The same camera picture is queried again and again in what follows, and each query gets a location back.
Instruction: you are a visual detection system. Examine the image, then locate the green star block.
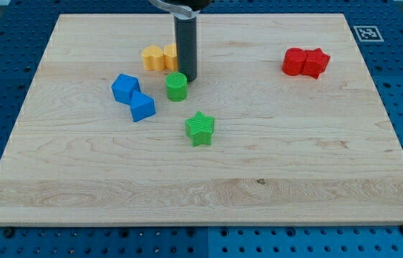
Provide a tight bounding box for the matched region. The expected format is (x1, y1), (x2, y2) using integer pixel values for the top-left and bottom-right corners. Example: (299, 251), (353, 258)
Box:
(185, 111), (215, 147)

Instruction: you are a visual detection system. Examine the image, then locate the yellow heart block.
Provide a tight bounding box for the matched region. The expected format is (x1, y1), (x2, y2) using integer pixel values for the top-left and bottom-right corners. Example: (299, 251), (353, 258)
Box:
(141, 45), (165, 71)

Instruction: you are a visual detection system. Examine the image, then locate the red cylinder block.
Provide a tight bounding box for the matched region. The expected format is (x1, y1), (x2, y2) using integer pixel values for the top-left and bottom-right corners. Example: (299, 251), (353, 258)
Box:
(281, 47), (307, 76)

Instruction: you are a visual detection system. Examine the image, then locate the red star block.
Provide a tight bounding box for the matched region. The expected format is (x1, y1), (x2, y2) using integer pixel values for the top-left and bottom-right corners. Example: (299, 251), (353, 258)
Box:
(301, 48), (331, 80)

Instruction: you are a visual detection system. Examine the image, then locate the light wooden board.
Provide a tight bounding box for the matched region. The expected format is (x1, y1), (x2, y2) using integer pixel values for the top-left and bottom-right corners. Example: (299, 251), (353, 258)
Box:
(0, 14), (403, 227)

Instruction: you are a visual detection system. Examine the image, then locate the black bolt front left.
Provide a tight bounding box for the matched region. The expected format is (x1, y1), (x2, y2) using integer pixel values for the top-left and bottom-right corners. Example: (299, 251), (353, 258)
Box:
(2, 227), (15, 239)

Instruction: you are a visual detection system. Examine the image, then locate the white fiducial marker tag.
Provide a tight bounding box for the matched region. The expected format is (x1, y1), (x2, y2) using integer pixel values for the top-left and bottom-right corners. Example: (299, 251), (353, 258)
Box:
(353, 25), (384, 42)

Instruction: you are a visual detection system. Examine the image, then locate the green cylinder block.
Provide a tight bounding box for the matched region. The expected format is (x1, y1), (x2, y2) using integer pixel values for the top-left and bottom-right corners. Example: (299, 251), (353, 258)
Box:
(165, 72), (188, 102)

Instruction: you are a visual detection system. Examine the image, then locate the blue cube block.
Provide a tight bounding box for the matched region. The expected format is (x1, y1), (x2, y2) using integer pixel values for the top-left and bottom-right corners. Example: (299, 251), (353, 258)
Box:
(111, 74), (140, 105)

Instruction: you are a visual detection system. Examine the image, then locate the blue triangular prism block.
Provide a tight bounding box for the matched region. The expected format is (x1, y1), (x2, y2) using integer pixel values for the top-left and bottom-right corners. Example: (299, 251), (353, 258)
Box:
(130, 91), (156, 122)

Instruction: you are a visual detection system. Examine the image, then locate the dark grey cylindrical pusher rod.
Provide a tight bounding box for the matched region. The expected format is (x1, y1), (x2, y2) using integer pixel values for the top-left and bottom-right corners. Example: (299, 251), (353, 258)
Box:
(174, 16), (198, 82)

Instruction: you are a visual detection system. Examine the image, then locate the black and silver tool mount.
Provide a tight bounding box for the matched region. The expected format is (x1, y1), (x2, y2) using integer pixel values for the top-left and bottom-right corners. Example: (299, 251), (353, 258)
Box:
(149, 0), (210, 19)

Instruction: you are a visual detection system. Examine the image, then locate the yellow block behind rod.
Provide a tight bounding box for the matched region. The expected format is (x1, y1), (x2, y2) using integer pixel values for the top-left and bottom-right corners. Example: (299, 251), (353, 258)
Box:
(163, 43), (178, 71)

